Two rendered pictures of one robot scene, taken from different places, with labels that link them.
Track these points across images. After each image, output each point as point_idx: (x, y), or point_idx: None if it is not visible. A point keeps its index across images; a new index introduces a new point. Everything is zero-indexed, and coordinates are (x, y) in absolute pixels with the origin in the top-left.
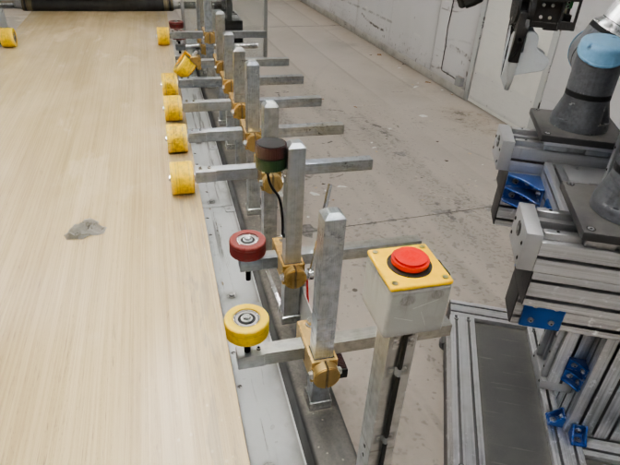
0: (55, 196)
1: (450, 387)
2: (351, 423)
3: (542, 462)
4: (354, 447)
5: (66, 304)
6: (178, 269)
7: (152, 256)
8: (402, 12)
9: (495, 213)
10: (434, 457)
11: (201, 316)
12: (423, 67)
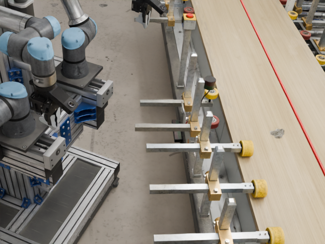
0: (303, 158)
1: (91, 207)
2: (137, 237)
3: (73, 170)
4: (139, 225)
5: (267, 103)
6: (236, 111)
7: (246, 118)
8: None
9: (62, 169)
10: (102, 214)
11: (225, 94)
12: None
